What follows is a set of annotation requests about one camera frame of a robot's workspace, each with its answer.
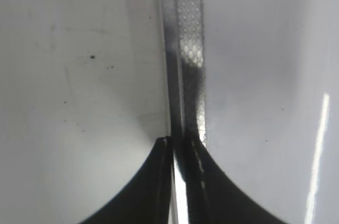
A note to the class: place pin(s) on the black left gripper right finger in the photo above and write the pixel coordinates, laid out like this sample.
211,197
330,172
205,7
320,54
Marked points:
209,195

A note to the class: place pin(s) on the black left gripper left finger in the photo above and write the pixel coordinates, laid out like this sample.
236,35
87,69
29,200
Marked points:
146,198

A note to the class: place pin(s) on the white board with grey frame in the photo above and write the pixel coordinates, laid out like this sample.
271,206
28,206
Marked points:
256,81

